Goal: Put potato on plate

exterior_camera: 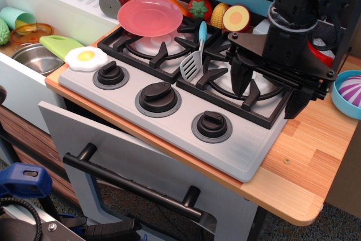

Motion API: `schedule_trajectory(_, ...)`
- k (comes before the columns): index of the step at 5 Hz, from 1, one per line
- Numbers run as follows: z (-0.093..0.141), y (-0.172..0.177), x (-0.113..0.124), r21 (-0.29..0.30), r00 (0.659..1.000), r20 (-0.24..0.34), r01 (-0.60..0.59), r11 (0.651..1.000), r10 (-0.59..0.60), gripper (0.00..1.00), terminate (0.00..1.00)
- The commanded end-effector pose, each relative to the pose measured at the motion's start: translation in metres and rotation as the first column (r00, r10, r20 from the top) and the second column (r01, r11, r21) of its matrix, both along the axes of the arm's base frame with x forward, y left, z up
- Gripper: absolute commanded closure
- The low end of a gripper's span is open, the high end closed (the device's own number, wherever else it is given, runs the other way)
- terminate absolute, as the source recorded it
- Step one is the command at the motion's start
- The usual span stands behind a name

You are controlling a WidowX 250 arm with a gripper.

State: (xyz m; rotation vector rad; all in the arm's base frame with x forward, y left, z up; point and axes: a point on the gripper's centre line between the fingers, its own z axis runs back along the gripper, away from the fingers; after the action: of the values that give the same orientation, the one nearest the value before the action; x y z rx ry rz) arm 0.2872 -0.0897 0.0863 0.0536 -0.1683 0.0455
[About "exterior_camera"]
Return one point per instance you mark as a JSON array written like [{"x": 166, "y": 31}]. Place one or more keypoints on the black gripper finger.
[
  {"x": 241, "y": 73},
  {"x": 298, "y": 100}
]

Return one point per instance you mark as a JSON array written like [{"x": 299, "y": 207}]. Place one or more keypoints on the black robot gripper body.
[{"x": 306, "y": 71}]

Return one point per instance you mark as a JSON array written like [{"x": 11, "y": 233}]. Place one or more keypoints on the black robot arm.
[{"x": 285, "y": 54}]

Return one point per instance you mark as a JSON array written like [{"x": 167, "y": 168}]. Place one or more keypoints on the halved red toy potato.
[{"x": 237, "y": 19}]

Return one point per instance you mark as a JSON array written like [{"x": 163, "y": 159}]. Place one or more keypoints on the pink plastic plate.
[{"x": 150, "y": 18}]

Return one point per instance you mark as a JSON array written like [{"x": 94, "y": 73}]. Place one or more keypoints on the red toy object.
[{"x": 326, "y": 57}]

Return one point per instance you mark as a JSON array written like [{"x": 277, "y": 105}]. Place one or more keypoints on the right black burner grate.
[{"x": 263, "y": 100}]

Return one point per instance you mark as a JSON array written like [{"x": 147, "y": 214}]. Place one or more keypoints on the black burner grate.
[
  {"x": 158, "y": 56},
  {"x": 263, "y": 100}
]

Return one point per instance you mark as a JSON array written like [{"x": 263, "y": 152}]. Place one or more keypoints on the purple white toy onion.
[{"x": 350, "y": 90}]

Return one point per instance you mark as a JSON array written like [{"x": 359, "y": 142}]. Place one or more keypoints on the blue plastic bowl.
[{"x": 344, "y": 106}]

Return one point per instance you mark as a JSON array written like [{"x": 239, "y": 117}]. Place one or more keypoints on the yellow toy corn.
[{"x": 216, "y": 19}]

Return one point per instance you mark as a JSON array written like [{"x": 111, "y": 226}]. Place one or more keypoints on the right black stove knob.
[{"x": 211, "y": 127}]

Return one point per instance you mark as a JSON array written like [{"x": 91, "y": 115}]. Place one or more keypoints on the black stove knob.
[
  {"x": 211, "y": 127},
  {"x": 158, "y": 100},
  {"x": 111, "y": 76}
]

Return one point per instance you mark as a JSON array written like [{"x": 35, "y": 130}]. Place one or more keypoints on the red toy strawberry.
[{"x": 199, "y": 9}]

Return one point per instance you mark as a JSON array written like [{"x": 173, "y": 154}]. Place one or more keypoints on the left black burner grate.
[{"x": 158, "y": 56}]

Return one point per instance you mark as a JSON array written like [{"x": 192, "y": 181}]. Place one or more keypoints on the grey toy stove top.
[{"x": 239, "y": 156}]

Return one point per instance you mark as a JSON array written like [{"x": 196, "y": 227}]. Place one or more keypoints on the middle black stove knob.
[{"x": 158, "y": 100}]

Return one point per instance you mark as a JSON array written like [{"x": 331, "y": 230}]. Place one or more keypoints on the left black stove knob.
[{"x": 111, "y": 76}]

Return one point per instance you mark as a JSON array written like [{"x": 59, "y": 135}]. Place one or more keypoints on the toy fried egg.
[{"x": 86, "y": 59}]

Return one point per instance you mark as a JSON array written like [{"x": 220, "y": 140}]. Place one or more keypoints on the grey oven door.
[{"x": 226, "y": 215}]

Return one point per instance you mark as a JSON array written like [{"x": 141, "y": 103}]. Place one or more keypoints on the green plastic cutting board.
[{"x": 60, "y": 46}]

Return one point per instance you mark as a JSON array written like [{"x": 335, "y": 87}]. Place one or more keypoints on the small steel pot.
[{"x": 38, "y": 58}]

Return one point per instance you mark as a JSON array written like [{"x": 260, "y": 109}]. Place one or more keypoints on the orange transparent pot lid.
[{"x": 30, "y": 33}]

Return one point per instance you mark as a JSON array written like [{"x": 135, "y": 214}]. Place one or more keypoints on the teal plastic cup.
[{"x": 15, "y": 17}]

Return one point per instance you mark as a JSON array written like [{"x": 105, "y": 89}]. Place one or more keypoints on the green toy vegetable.
[{"x": 4, "y": 32}]

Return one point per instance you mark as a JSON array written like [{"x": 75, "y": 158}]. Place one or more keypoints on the blue clamp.
[{"x": 25, "y": 181}]

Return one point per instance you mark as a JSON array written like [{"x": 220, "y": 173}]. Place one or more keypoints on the blue handled grey spatula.
[{"x": 191, "y": 65}]

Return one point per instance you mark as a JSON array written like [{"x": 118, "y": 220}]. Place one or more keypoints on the black oven door handle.
[{"x": 185, "y": 208}]

